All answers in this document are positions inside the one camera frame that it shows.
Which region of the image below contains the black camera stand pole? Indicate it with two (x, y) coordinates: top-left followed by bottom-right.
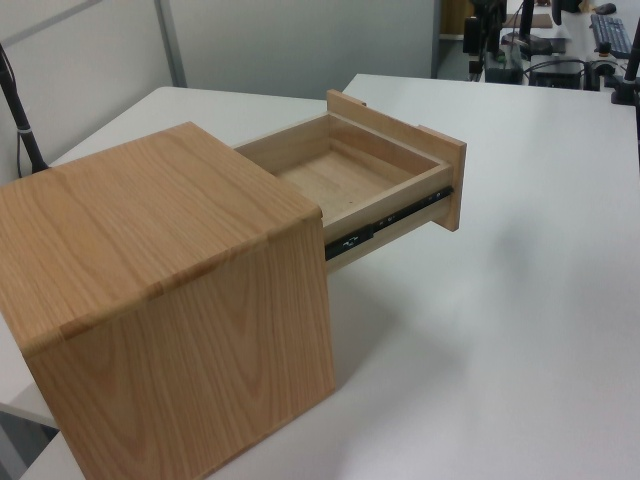
(0, 42), (50, 172)

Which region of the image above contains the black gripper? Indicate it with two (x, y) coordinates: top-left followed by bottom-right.
(462, 16), (484, 82)

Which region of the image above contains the black monitor stand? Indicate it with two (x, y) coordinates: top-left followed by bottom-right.
(501, 0), (555, 57)

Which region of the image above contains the grey office partition panel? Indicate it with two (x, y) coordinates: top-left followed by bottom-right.
(0, 0), (442, 101)

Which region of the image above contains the grey and black desk device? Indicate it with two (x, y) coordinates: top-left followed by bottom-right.
(583, 42), (627, 92)

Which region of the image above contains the black computer box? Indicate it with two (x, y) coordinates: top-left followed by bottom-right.
(528, 58), (587, 90)

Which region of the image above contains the black computer keyboard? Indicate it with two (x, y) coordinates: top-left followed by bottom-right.
(589, 13), (633, 57)

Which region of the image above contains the light oak wooden cabinet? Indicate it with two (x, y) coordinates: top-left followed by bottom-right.
(0, 121), (337, 480)

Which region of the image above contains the black metal drawer slide rail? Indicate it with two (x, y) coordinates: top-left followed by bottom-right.
(324, 185), (454, 262)

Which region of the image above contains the black clamped stand pole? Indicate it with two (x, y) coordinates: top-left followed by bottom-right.
(609, 27), (640, 105)

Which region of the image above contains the light wooden drawer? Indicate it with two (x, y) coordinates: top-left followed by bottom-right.
(232, 89), (468, 276)

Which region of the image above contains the brown flat board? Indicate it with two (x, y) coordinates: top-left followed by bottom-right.
(502, 13), (552, 29)

